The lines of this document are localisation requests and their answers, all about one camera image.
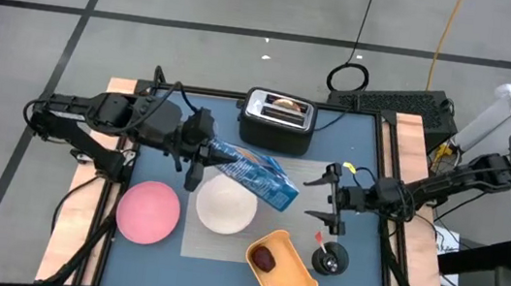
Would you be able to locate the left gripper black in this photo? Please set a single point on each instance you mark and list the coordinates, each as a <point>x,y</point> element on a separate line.
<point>198,131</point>

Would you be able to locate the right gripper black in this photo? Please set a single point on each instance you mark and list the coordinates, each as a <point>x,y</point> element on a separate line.
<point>351,196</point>

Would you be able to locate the wooden chopstick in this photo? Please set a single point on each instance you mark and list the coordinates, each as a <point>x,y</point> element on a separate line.
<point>319,238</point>

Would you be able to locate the pale pink bowl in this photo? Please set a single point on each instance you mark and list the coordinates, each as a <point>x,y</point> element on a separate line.
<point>226,205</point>

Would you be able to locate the blue cereal box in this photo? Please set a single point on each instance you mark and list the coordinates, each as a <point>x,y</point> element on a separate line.
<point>256,175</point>

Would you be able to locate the pink plate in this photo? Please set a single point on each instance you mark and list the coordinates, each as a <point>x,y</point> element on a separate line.
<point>147,213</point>

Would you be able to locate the dark brown avocado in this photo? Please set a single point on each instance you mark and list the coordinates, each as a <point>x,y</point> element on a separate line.
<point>264,259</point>

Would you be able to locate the bagel half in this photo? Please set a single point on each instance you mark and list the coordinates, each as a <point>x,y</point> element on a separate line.
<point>284,102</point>

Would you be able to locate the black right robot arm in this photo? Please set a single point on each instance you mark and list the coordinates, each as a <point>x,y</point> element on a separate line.
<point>450,184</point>

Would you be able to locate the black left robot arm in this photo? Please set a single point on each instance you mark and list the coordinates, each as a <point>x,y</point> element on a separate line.
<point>108,112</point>

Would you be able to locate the yellow tape tag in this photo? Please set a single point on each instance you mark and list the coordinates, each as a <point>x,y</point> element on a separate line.
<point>349,167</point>

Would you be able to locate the black and chrome toaster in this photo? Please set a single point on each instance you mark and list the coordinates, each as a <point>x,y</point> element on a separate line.
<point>276,136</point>

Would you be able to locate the wooden side board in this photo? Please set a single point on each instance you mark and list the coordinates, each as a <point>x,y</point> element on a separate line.
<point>407,142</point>
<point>75,218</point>

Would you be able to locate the black computer tower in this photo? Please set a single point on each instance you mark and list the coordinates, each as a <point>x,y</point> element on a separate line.
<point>387,105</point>

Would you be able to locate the white paper sheet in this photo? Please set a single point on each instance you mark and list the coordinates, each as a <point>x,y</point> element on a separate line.
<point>447,249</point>

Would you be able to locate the black table frame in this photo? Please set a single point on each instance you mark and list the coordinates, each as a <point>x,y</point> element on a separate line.
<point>222,94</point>

